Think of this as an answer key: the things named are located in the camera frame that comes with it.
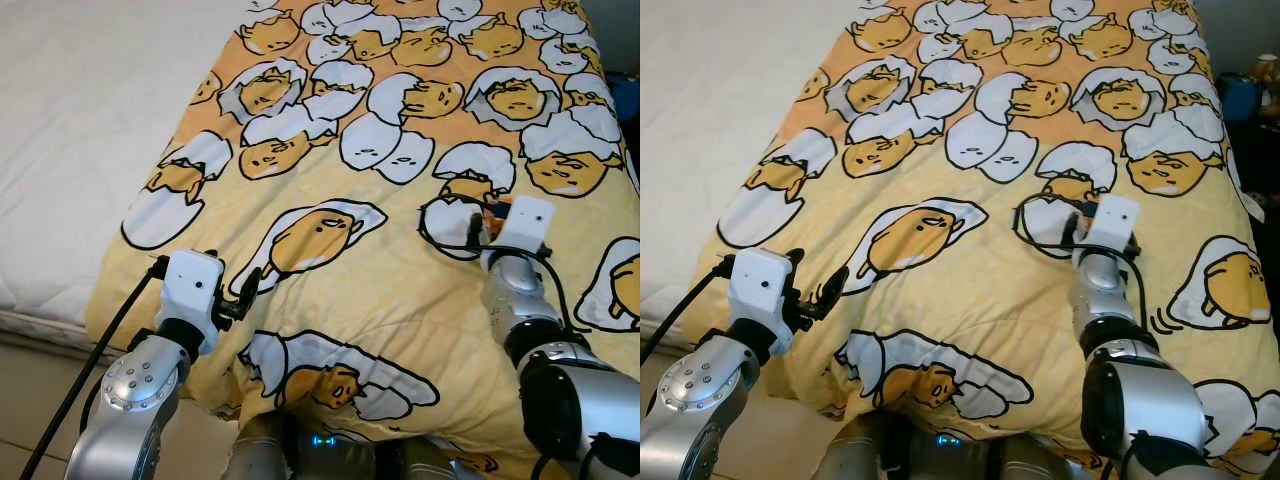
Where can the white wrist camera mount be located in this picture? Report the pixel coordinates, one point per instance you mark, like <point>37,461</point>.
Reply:
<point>1115,224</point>
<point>190,290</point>
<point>525,226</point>
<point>760,290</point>

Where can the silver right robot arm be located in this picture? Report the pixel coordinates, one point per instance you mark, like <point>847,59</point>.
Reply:
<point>1150,400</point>
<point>570,400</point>

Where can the white mattress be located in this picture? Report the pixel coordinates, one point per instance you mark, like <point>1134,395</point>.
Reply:
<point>90,120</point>
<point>710,110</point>

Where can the yellow cartoon egg blanket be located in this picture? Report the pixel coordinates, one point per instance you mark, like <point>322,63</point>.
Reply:
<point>380,280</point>
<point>960,280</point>

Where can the blue object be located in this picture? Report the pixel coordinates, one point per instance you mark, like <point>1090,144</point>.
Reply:
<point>1240,100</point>

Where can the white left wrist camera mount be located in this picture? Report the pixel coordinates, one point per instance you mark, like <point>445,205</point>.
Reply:
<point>190,290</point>
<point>760,290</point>

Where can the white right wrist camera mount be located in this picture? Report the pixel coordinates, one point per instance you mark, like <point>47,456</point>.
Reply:
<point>1115,224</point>
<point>525,226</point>

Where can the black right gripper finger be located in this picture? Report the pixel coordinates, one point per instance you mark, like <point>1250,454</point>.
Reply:
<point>475,230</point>
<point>1067,226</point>

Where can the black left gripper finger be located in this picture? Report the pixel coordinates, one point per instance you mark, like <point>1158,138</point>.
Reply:
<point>797,257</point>
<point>832,286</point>
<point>211,258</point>
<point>251,286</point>

